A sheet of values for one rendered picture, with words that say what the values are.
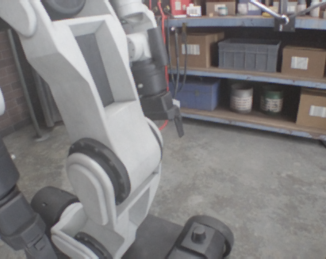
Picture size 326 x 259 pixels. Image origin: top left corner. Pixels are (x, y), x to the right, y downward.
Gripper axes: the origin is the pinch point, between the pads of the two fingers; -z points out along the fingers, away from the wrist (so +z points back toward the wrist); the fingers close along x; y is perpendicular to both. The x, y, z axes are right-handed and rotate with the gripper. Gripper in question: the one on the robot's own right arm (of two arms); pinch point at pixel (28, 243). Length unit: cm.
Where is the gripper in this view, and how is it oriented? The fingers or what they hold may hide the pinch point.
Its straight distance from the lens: 44.2
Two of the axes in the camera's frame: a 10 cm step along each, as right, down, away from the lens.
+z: -2.5, -9.0, -3.5
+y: 4.9, -4.3, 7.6
